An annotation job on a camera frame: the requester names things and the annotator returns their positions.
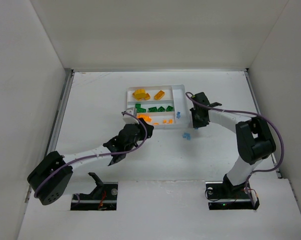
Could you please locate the yellow long lego brick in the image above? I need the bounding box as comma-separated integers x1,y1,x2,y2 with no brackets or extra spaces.
154,90,166,101

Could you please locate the orange round figure piece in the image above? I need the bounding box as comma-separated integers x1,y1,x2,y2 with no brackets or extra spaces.
132,88,146,101

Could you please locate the light blue lego pair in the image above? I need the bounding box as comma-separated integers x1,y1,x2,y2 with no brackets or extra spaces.
182,132,191,138

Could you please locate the orange round lego piece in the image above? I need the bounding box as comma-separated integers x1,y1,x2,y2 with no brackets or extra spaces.
137,114,152,123

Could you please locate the white divided sorting tray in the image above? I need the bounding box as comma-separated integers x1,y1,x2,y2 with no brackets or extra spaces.
126,84,191,129

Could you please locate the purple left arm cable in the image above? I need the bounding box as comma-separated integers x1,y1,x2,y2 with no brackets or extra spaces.
33,111,148,199

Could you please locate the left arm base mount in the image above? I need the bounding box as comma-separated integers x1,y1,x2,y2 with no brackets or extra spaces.
70,172,119,211

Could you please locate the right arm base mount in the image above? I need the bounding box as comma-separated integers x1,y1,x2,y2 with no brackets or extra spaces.
204,181,260,211

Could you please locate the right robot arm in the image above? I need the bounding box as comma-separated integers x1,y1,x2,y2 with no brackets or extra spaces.
185,92,277,193

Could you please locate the green square lego brick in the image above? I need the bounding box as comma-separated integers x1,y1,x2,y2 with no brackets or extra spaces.
157,106,166,112

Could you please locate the green long lego brick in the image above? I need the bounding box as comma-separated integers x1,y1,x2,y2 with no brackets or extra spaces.
148,106,158,113

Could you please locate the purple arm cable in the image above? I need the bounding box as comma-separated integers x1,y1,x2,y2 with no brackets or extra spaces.
33,111,148,199
184,91,285,208

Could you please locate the yellow square lego brick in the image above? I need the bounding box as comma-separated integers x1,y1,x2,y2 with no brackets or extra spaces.
144,93,151,101

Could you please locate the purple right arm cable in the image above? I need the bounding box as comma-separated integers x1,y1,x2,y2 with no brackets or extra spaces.
184,91,285,208

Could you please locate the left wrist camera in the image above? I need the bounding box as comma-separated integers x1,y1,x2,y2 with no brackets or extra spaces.
122,107,139,124

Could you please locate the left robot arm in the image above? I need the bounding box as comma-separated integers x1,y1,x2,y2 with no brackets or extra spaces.
27,118,154,206

